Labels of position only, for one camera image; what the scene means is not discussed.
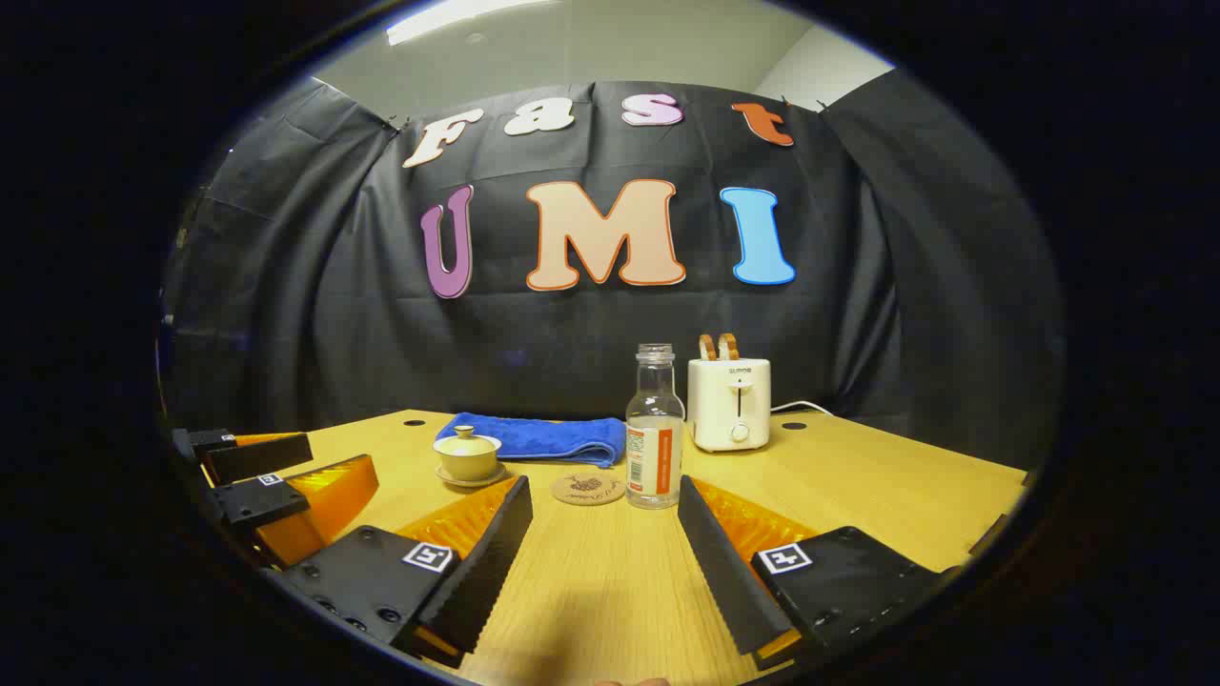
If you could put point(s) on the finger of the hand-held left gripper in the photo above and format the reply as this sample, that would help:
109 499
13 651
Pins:
257 502
257 455

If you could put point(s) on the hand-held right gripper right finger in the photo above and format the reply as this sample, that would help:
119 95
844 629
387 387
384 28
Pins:
724 572

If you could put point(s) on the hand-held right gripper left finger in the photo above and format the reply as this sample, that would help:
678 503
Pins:
496 557

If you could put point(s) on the cream ceramic teacup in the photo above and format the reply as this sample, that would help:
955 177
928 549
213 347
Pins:
467 465

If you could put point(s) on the round brown printed coaster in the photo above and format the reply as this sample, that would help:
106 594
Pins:
588 489

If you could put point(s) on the clear glass water bottle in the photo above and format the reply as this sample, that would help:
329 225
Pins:
655 457

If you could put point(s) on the cream ceramic saucer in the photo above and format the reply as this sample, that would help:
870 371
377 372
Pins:
491 481

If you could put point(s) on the blue folded towel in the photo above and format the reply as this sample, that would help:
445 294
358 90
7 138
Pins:
543 436

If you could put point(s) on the black backdrop cloth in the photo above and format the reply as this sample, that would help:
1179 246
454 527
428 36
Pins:
334 314

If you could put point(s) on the cream white toaster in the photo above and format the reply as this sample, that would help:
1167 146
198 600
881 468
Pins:
729 405

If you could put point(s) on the toasted bread slice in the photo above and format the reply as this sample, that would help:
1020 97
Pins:
707 347
728 346

